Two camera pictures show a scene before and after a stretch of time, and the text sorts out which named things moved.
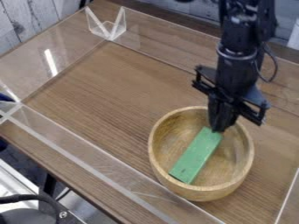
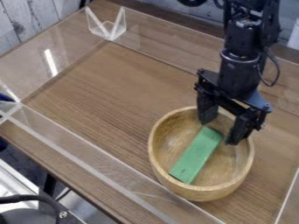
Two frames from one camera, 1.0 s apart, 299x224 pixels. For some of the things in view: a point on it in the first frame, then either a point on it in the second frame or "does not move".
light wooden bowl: (229, 166) does not move
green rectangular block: (196, 155) does not move
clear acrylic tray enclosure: (85, 85) does not move
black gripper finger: (230, 114) to (248, 121)
